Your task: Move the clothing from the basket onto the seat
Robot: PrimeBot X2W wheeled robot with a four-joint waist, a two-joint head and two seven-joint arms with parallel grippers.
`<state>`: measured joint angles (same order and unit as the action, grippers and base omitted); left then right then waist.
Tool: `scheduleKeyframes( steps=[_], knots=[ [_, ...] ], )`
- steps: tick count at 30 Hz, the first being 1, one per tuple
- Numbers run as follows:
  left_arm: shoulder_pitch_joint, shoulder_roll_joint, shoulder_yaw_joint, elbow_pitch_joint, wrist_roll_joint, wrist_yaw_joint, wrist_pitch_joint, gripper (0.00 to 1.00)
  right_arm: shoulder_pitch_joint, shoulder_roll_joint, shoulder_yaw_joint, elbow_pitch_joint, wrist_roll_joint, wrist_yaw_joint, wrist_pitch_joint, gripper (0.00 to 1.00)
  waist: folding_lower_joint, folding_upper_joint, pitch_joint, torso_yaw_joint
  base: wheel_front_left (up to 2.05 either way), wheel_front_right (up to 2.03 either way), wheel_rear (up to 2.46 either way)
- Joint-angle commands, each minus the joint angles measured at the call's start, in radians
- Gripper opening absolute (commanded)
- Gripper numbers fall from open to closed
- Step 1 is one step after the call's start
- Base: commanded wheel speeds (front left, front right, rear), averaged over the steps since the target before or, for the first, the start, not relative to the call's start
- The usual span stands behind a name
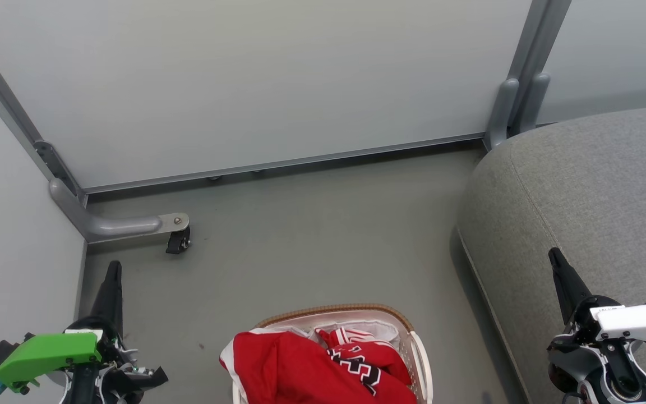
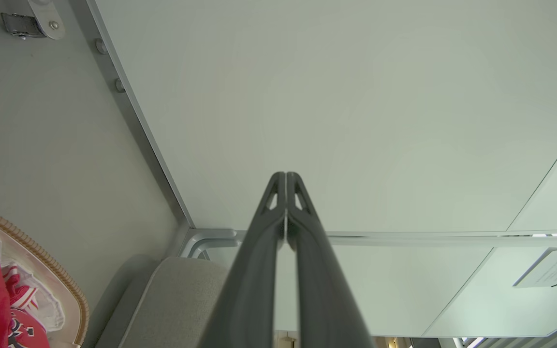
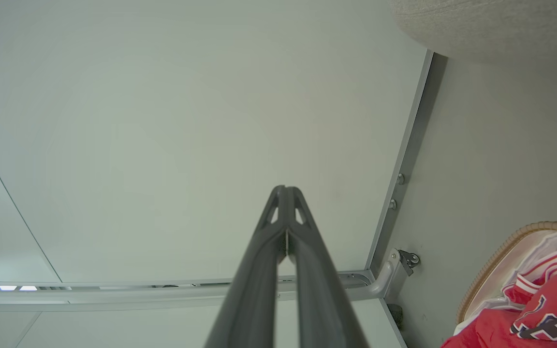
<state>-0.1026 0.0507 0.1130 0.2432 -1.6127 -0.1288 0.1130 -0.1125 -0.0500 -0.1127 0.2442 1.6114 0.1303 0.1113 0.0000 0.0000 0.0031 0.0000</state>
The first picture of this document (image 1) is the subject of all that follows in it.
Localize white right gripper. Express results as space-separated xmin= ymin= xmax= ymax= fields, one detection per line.
xmin=548 ymin=247 xmax=646 ymax=360

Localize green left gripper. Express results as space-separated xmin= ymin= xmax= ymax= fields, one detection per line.
xmin=0 ymin=261 xmax=169 ymax=404

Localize red shorts with white stripes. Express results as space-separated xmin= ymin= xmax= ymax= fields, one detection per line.
xmin=220 ymin=330 xmax=368 ymax=404

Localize grey fabric sofa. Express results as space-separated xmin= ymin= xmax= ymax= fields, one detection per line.
xmin=456 ymin=102 xmax=646 ymax=404

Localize black caster wheel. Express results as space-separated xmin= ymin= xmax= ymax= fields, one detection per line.
xmin=166 ymin=226 xmax=192 ymax=255

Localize white laundry basket brown rim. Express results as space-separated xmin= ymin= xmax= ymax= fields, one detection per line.
xmin=232 ymin=304 xmax=434 ymax=404

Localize white basket liner cloth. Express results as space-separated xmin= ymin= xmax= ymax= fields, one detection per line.
xmin=278 ymin=319 xmax=402 ymax=350

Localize grey double partition post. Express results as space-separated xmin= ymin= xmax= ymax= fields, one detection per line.
xmin=484 ymin=0 xmax=573 ymax=151

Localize grey partition bottom rail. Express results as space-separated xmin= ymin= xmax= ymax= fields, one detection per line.
xmin=79 ymin=132 xmax=487 ymax=195

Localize grey hinged partition post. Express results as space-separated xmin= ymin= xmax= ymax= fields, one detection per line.
xmin=0 ymin=20 xmax=87 ymax=204

